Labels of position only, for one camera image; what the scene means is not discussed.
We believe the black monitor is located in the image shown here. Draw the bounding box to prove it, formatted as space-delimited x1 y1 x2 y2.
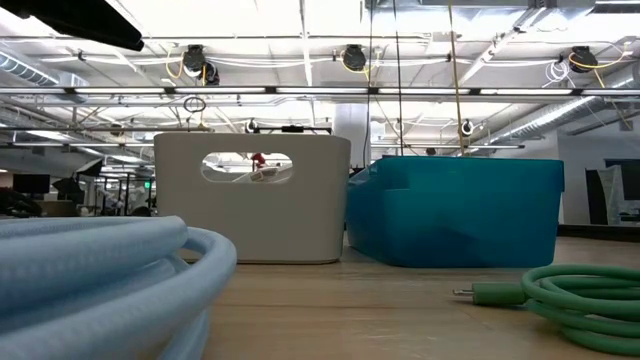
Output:
12 173 51 195

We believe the yellow hanging cord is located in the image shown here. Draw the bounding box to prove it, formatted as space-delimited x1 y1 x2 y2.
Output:
447 0 466 154

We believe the pale blue cable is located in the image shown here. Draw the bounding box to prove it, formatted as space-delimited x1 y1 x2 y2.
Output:
0 214 238 360

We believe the black hanging cable with coil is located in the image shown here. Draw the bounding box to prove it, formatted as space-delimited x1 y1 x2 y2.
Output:
392 0 405 155

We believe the black upright panel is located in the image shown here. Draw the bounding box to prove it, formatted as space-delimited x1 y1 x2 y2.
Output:
584 168 610 226

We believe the black ceiling cable reel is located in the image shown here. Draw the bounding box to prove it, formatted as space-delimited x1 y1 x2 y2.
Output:
569 45 599 74
181 44 221 86
341 44 369 73

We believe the green cable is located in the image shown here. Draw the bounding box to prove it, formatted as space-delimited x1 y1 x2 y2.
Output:
452 264 640 357

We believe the dark wall screen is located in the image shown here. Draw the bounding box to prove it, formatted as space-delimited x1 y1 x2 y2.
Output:
604 158 640 202

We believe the silver ventilation duct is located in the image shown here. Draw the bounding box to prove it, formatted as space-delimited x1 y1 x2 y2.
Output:
487 94 640 144

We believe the long ceiling light bar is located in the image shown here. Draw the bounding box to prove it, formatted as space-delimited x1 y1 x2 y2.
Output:
0 85 640 97

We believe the teal plastic bin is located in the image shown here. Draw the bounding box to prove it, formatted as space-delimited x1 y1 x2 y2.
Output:
344 155 566 269

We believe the grey plastic bin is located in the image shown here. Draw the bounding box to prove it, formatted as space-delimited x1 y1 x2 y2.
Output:
153 132 352 265

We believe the thin black hanging cable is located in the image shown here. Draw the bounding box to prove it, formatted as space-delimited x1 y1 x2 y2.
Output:
365 0 376 166

